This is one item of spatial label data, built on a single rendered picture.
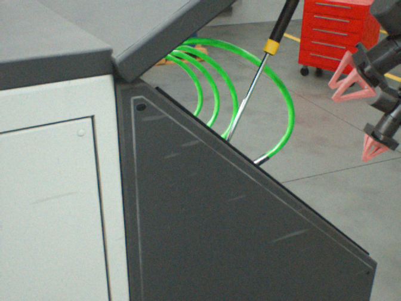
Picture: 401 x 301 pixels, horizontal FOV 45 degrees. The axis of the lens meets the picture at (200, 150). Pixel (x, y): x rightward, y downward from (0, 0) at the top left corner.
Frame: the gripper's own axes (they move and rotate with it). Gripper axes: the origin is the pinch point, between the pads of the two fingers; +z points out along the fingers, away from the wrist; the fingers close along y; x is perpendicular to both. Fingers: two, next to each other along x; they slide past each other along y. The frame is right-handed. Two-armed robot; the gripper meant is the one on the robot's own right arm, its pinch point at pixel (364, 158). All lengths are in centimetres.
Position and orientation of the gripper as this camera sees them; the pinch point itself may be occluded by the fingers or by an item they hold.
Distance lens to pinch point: 150.4
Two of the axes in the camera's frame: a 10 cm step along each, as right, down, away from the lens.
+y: 1.3, 4.3, -8.9
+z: -4.6, 8.2, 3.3
